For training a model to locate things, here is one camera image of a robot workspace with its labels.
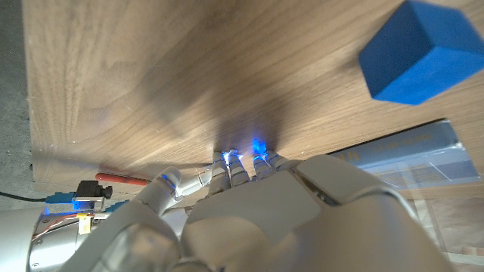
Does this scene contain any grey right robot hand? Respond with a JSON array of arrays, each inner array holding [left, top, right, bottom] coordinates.
[[28, 168, 213, 272]]

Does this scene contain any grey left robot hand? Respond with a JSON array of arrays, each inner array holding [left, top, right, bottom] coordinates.
[[60, 148, 451, 272]]

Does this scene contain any white puzzle piece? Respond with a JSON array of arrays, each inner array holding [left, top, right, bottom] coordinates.
[[222, 148, 245, 160]]

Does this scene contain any blue puzzle board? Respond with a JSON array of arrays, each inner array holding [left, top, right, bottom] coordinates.
[[327, 119, 481, 190]]

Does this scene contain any small blue cube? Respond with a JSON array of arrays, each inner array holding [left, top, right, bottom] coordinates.
[[358, 0, 484, 107]]

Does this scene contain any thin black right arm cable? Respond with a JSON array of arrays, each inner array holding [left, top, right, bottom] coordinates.
[[0, 190, 49, 203]]

